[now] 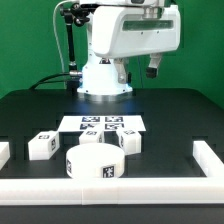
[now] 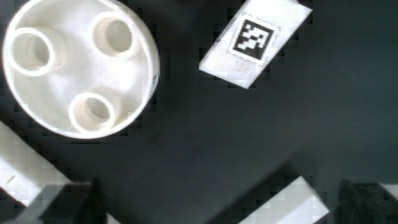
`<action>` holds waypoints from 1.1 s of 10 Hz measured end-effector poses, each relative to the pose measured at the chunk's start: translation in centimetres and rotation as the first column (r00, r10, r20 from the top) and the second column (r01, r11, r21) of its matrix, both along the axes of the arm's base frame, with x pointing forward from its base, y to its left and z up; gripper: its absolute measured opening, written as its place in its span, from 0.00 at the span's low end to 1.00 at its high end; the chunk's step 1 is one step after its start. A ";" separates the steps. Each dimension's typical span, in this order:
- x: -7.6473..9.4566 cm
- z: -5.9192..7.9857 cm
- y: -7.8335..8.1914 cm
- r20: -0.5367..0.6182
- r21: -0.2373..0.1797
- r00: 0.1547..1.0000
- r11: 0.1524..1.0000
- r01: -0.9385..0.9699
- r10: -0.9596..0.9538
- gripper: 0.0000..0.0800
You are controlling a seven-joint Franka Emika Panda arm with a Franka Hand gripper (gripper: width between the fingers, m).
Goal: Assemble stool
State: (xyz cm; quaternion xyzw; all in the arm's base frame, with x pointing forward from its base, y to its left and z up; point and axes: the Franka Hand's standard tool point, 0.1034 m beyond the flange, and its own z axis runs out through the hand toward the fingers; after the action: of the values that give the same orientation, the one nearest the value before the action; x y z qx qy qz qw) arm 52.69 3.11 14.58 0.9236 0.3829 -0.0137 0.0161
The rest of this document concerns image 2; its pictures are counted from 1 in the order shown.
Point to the white stool leg middle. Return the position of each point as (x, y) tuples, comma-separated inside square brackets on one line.
[(294, 207)]

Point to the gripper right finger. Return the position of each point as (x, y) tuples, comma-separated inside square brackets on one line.
[(367, 204)]

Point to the white stool leg left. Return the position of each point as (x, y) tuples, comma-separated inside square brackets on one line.
[(28, 172)]

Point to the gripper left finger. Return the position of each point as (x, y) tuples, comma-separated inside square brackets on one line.
[(69, 204)]

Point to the white stool leg with tag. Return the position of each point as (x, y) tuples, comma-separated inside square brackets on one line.
[(254, 38)]

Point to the white round stool seat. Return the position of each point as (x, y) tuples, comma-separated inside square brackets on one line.
[(81, 65)]

